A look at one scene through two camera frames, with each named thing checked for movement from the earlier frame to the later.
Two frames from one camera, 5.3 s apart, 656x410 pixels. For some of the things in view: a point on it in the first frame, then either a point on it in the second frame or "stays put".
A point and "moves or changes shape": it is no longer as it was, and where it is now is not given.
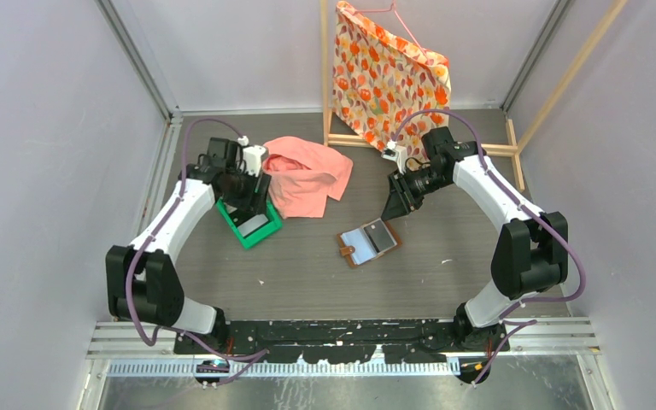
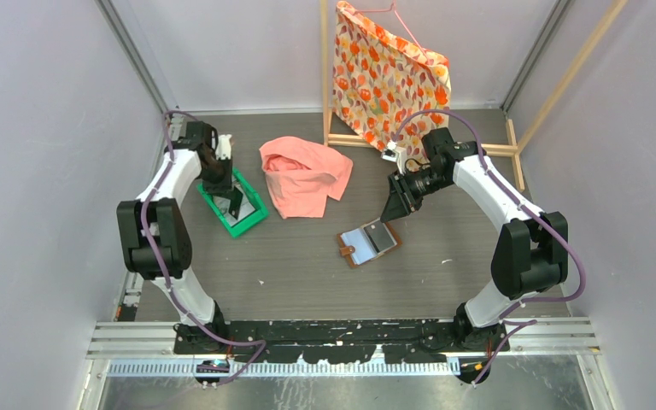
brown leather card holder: [361, 244] stays put
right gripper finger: [399, 202] stays put
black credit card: [379, 236] stays put
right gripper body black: [419, 184] stays put
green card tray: [260, 235] moves or changes shape
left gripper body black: [242, 191] → [217, 178]
